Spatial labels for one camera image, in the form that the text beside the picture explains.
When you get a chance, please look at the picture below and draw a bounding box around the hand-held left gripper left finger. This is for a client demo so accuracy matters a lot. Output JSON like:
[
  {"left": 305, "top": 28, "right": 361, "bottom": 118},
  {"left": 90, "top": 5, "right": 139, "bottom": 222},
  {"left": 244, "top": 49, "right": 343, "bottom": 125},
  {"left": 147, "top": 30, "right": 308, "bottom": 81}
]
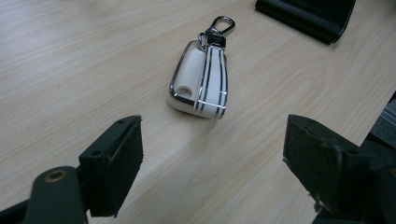
[{"left": 78, "top": 115, "right": 145, "bottom": 218}]

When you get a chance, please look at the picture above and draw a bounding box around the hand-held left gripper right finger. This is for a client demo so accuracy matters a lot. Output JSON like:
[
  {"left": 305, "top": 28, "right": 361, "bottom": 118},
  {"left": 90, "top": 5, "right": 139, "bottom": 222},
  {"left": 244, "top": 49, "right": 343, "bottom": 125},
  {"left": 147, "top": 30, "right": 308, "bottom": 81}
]
[{"left": 282, "top": 114, "right": 375, "bottom": 220}]

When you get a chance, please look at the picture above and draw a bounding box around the white key case with clasp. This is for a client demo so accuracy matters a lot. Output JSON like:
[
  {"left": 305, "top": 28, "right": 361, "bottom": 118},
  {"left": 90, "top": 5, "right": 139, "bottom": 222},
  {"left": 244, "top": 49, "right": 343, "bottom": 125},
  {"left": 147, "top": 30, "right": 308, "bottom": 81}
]
[{"left": 167, "top": 15, "right": 236, "bottom": 120}]

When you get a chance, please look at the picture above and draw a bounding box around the black textured pouch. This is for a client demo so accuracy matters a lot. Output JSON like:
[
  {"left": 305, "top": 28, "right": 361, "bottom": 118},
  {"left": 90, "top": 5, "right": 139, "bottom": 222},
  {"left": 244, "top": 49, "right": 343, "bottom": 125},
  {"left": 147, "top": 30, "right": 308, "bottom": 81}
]
[{"left": 254, "top": 0, "right": 358, "bottom": 45}]

